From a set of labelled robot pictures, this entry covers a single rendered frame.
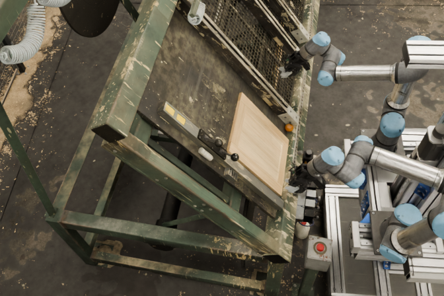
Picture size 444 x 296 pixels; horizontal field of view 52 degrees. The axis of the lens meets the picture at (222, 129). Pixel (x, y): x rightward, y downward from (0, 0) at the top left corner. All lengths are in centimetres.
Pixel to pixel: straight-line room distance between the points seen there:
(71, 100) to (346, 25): 274
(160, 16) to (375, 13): 327
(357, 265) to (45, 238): 224
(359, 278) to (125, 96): 205
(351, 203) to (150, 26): 203
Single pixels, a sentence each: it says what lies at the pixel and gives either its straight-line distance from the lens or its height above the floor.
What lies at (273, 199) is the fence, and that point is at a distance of 242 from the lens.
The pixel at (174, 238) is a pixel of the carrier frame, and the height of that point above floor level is 79.
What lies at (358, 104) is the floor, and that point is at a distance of 409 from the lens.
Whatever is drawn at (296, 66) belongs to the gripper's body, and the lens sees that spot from 237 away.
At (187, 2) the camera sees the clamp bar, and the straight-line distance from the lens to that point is 218.
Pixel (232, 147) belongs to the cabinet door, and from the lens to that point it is 223.
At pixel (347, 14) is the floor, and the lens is 486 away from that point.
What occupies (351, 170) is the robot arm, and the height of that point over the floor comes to 162.
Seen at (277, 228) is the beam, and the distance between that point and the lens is 245.
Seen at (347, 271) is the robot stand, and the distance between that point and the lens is 315.
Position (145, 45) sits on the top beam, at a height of 190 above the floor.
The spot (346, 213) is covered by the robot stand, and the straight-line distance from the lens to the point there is 330.
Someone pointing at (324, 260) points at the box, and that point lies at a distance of 239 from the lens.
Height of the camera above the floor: 316
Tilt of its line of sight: 56 degrees down
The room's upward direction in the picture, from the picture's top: 5 degrees counter-clockwise
